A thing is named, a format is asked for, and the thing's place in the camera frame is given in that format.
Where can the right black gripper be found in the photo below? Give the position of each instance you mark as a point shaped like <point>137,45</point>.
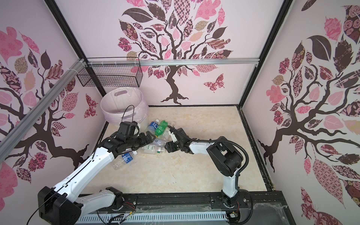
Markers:
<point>170,146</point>

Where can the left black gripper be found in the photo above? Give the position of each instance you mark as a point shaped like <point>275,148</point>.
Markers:
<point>145,142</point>

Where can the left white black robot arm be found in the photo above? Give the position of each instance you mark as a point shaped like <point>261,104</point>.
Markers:
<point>63,205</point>

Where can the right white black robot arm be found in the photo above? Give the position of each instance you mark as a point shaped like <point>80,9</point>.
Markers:
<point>228,157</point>

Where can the blue label bottle near bin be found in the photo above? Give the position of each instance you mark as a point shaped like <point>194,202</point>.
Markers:
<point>152,127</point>

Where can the pink plastic bin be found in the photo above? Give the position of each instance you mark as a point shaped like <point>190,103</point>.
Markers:
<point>125,104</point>

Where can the clear bottle green label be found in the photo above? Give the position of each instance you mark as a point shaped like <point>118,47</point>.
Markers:
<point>167,131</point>

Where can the blue label bottle lower left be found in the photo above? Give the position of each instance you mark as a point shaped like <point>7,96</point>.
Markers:
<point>124,159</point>

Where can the long clear crushed bottle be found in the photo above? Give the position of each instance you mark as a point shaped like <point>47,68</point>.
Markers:
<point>160,142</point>

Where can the clear square bottle upper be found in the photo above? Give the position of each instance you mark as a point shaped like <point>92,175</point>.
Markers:
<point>151,149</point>

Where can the light green bottle yellow cap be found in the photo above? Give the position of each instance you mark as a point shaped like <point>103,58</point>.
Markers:
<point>161,128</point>

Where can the black wire basket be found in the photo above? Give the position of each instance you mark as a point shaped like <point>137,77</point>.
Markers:
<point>111,72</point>

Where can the white slotted cable duct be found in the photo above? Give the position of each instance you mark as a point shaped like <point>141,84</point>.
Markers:
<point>151,218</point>

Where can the aluminium rail back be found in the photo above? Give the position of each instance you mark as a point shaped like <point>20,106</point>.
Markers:
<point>229,61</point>

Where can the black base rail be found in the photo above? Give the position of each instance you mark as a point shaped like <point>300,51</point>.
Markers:
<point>253,208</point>

